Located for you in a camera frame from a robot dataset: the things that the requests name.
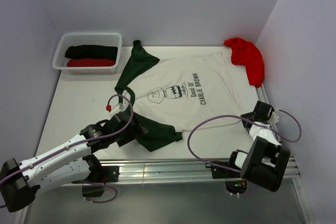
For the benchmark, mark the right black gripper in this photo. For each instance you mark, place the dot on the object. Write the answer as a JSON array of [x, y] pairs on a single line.
[[247, 115]]

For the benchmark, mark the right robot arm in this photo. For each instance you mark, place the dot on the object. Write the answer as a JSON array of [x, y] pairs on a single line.
[[266, 162]]

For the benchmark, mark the white and green t shirt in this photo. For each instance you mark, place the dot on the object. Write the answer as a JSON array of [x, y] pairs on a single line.
[[173, 95]]

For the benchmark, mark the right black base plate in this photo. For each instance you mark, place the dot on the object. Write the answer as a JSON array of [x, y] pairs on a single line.
[[217, 172]]

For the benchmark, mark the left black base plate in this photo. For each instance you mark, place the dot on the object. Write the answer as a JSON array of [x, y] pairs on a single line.
[[110, 174]]

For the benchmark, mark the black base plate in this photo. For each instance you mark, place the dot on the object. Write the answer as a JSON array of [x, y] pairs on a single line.
[[110, 174], [217, 172]]

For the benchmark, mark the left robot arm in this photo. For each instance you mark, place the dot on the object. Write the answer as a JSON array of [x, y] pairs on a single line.
[[71, 162]]

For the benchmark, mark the white plastic basket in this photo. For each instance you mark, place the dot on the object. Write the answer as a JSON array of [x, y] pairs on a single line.
[[78, 39]]

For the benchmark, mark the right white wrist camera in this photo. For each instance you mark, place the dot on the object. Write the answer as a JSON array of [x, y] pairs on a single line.
[[275, 118]]

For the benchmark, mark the aluminium frame rail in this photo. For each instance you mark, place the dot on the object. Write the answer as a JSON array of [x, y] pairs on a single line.
[[170, 186]]

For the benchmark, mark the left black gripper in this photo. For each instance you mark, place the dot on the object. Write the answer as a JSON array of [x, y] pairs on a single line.
[[134, 131]]

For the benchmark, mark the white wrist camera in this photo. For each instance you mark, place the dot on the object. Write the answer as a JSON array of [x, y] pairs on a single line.
[[116, 107], [275, 118]]

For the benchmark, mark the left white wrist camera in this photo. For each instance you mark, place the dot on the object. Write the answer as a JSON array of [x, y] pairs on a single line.
[[116, 107]]

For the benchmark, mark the crumpled red t shirt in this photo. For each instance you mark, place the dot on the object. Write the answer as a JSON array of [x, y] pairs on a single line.
[[245, 53]]

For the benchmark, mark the rolled black t shirt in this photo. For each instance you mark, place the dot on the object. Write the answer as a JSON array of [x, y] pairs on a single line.
[[92, 52]]

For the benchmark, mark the rolled red t shirt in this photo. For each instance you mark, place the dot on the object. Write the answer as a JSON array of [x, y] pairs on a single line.
[[87, 62]]

